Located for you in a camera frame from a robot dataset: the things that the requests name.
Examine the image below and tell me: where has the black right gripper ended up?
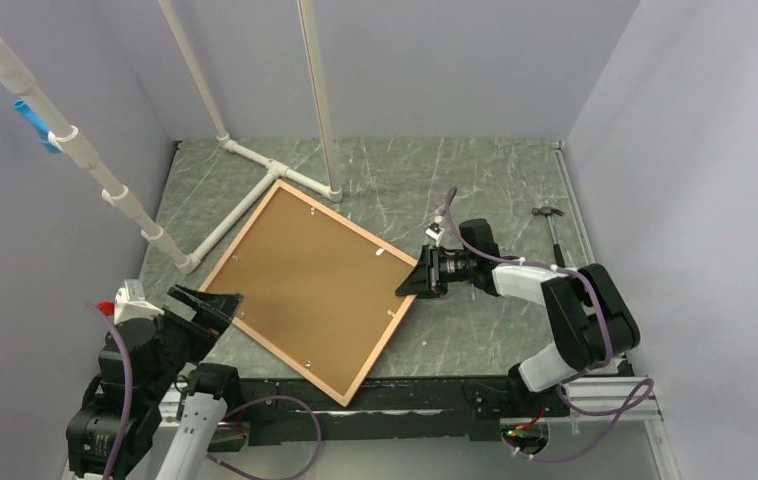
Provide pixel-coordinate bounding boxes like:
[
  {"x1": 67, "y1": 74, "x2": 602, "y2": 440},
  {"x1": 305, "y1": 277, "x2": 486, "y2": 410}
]
[{"x1": 396, "y1": 245, "x2": 475, "y2": 300}]

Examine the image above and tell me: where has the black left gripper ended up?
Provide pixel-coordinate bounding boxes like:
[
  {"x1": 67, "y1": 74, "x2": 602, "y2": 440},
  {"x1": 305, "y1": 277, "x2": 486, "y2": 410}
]
[{"x1": 145, "y1": 282, "x2": 242, "y2": 399}]

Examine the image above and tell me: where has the pink wooden picture frame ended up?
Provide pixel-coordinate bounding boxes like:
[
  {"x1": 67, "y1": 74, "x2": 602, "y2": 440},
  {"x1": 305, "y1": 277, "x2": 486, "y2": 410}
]
[{"x1": 201, "y1": 180, "x2": 416, "y2": 406}]

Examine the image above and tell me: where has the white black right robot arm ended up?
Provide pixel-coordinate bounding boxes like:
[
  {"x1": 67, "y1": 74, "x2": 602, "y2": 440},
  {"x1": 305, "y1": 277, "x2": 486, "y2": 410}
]
[{"x1": 395, "y1": 218, "x2": 641, "y2": 415}]

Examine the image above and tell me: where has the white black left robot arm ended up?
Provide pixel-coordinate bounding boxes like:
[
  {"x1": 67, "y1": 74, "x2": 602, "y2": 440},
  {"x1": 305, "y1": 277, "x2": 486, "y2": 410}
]
[{"x1": 66, "y1": 285, "x2": 244, "y2": 479}]

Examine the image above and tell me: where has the blue pipe peg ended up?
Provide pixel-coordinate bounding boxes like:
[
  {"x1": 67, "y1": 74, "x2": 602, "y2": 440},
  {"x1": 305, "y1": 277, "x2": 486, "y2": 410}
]
[{"x1": 12, "y1": 100, "x2": 61, "y2": 154}]

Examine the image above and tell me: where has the white pvc pipe stand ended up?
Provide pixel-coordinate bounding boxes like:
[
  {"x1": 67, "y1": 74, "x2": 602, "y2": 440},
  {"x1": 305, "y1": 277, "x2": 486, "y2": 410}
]
[{"x1": 0, "y1": 1, "x2": 342, "y2": 274}]

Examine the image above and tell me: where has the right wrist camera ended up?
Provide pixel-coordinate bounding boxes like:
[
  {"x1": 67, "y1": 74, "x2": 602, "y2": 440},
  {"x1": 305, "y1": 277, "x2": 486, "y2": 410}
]
[{"x1": 425, "y1": 222, "x2": 446, "y2": 247}]

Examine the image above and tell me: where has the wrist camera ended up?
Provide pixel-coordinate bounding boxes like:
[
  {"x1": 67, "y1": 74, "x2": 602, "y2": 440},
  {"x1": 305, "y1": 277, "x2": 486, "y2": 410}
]
[
  {"x1": 425, "y1": 222, "x2": 446, "y2": 247},
  {"x1": 96, "y1": 279, "x2": 164, "y2": 325}
]

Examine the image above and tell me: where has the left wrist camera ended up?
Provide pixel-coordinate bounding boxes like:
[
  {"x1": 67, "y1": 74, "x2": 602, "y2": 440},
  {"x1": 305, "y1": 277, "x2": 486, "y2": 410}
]
[{"x1": 96, "y1": 279, "x2": 164, "y2": 325}]

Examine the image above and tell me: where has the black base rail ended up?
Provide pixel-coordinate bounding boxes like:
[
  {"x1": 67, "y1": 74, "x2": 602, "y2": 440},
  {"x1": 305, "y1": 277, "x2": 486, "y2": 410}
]
[{"x1": 210, "y1": 375, "x2": 569, "y2": 453}]

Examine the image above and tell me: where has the black handled claw hammer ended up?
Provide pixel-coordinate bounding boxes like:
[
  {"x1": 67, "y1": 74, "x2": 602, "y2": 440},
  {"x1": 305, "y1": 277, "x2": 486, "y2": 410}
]
[{"x1": 532, "y1": 206, "x2": 566, "y2": 267}]

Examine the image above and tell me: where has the aluminium side rail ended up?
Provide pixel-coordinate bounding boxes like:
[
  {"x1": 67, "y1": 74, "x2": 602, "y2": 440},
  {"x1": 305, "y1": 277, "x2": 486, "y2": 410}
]
[{"x1": 549, "y1": 140, "x2": 682, "y2": 480}]

